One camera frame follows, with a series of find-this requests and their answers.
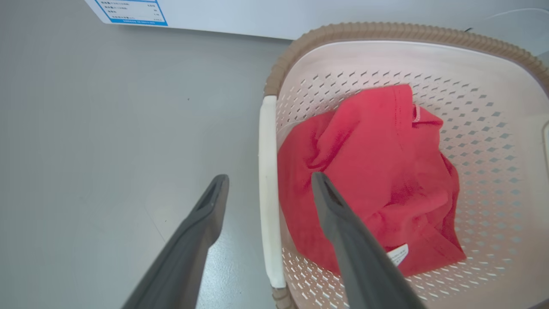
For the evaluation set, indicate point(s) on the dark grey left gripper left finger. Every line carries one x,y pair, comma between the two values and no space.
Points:
188,253

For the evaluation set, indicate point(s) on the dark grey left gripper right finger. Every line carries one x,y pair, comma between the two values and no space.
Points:
360,262

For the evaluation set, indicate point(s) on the cream perforated laundry basket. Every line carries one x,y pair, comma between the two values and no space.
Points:
480,141

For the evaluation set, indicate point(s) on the red garment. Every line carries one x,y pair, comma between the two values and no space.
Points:
386,163

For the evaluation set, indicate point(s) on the blue-framed energy label sticker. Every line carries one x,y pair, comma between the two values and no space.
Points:
133,10

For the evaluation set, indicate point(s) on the white Hisense washing machine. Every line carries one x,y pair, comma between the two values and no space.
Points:
300,15

